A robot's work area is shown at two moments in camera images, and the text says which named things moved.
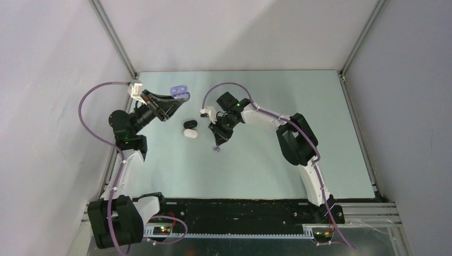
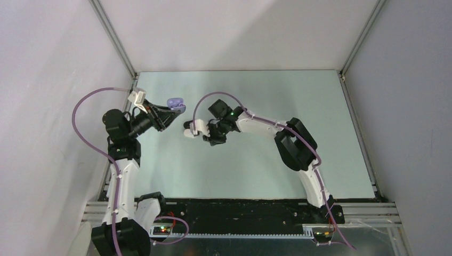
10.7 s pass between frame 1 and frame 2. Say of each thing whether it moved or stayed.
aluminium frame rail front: stayed
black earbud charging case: stayed
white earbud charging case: stayed
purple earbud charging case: moved
